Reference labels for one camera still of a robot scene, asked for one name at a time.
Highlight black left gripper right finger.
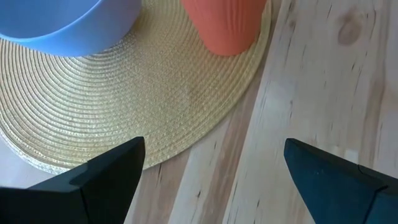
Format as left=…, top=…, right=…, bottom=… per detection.
left=284, top=138, right=398, bottom=224

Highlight round woven straw placemat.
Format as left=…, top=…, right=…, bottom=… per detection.
left=0, top=0, right=272, bottom=175

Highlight orange ribbed cup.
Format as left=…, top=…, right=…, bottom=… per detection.
left=180, top=0, right=268, bottom=57

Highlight blue round bowl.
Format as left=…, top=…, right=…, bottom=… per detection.
left=0, top=0, right=143, bottom=58

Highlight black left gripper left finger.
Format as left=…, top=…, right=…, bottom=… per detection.
left=0, top=136, right=146, bottom=224

